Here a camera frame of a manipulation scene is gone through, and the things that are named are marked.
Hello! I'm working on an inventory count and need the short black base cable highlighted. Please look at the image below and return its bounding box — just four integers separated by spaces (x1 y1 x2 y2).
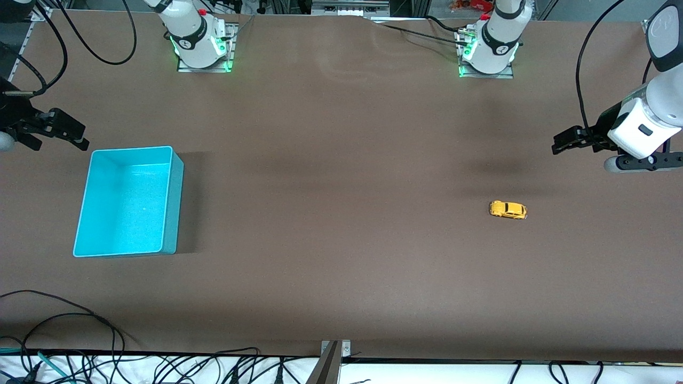
424 15 465 34

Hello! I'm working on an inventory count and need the white ledge panel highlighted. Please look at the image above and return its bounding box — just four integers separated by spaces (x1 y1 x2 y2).
0 354 683 384

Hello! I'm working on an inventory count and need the long black base cable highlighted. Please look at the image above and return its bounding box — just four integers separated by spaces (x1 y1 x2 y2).
374 21 465 46

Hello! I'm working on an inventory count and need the aluminium edge profile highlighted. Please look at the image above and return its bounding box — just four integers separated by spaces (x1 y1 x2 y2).
8 6 54 83

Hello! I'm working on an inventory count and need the grey metal post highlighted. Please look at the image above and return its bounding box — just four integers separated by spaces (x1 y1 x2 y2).
305 341 342 384

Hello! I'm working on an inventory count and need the thin black base cable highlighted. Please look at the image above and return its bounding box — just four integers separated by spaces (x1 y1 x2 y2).
221 15 256 41

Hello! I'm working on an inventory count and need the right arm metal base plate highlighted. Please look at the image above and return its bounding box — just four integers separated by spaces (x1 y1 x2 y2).
177 22 236 74

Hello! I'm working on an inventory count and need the aluminium frame rail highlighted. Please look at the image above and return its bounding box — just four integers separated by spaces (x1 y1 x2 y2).
311 0 391 17

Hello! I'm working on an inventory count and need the teal cable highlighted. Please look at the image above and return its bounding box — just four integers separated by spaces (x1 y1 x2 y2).
0 347 73 384

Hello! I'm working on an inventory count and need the turquoise plastic bin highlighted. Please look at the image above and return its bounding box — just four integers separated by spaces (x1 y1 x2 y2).
73 146 185 258

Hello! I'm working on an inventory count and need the yellow beetle toy car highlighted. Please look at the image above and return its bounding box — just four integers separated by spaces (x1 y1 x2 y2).
489 201 528 220

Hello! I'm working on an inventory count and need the small metal bracket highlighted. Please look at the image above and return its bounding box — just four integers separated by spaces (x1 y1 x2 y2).
320 340 352 357

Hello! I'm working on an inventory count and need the red background object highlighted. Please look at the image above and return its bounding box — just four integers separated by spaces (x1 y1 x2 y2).
450 0 494 12

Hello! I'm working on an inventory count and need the black looped cable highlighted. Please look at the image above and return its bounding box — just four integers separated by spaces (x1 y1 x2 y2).
21 313 117 355
0 290 126 357

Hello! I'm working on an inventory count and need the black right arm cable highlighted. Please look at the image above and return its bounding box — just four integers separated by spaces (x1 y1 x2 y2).
0 0 138 99

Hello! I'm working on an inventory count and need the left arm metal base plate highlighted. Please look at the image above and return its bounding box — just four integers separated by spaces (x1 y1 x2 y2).
457 29 514 79

